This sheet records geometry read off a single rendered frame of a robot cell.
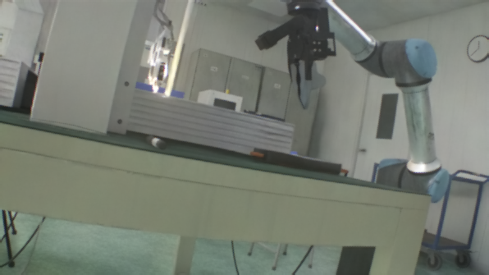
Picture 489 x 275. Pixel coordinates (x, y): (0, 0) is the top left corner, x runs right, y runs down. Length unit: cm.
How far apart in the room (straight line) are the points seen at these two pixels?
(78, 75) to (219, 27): 516
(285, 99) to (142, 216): 511
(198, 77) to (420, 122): 407
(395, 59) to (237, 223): 80
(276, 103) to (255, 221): 496
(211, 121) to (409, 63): 58
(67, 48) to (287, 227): 40
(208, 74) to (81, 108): 451
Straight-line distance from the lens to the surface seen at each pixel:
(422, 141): 120
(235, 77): 516
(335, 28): 107
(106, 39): 57
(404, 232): 65
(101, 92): 56
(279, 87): 544
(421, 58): 110
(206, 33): 559
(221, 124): 90
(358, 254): 135
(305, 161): 78
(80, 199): 42
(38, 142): 42
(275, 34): 76
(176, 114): 87
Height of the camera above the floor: 77
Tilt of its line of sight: 2 degrees up
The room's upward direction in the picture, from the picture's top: 11 degrees clockwise
